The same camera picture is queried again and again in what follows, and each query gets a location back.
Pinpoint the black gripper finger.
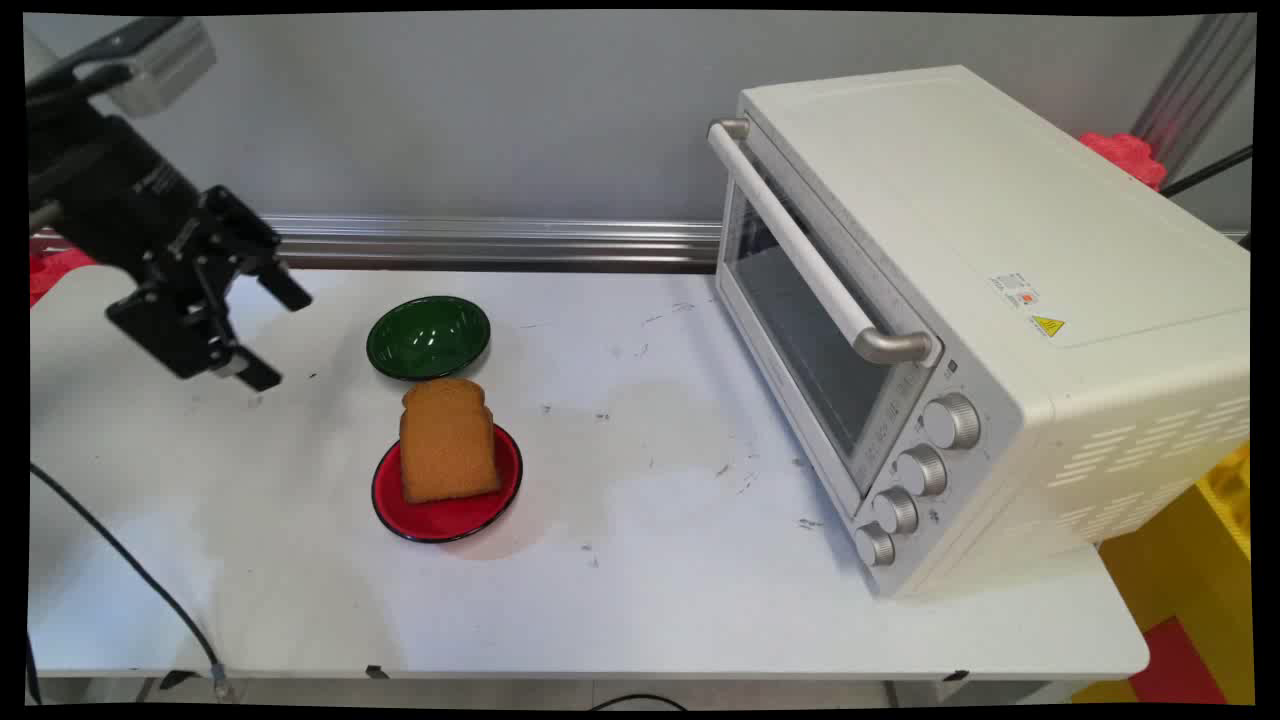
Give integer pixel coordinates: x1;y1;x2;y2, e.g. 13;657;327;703
203;185;314;313
105;286;285;393

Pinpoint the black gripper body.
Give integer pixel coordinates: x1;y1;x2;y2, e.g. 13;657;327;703
28;96;243;303

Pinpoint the oven door with handle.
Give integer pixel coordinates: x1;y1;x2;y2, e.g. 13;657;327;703
707;117;946;521

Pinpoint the green bowl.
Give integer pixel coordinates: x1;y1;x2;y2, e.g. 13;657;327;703
366;296;492;382

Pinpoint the brown bread slice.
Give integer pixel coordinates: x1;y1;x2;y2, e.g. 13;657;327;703
399;378;503;505

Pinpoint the red plate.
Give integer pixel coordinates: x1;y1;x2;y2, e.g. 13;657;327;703
371;422;524;544

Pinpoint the silver oven knob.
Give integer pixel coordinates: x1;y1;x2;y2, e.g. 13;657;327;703
893;445;948;498
872;487;919;536
922;393;983;451
853;523;898;569

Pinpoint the white toaster oven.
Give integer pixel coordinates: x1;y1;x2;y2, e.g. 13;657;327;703
715;65;1251;599

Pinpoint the white label sticker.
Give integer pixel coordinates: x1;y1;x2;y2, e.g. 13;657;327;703
988;270;1041;311

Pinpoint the yellow floor mat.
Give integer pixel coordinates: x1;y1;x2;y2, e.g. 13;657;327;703
1075;480;1254;706

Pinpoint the yellow perforated crate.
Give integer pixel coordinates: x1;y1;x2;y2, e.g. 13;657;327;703
1195;445;1252;556

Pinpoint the red floor mat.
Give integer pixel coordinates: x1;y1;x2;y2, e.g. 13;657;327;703
1130;617;1229;706

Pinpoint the red plastic bracket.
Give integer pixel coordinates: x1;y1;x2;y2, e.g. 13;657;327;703
1078;130;1168;191
30;248;96;306

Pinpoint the black cable with metal connector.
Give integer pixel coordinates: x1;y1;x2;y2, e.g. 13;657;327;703
30;463;238;703

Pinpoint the aluminium rail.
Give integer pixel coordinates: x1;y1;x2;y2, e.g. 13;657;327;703
262;213;723;273

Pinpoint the aluminium frame post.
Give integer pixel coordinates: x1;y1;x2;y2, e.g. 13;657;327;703
1130;15;1256;186

